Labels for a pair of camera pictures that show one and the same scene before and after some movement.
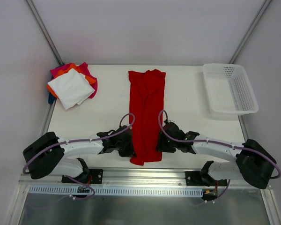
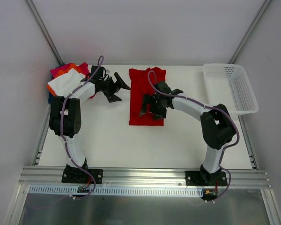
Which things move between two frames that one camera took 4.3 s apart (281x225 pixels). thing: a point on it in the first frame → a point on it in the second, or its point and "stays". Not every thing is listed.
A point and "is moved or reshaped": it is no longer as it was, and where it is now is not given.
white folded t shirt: x=71 y=88 stays
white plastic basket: x=229 y=90 stays
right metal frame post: x=256 y=21 stays
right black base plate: x=194 y=178 stays
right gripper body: x=164 y=139 → x=153 y=106
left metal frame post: x=45 y=31 stays
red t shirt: x=146 y=101 is moved or reshaped
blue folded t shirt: x=51 y=98 stays
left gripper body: x=129 y=145 → x=113 y=87
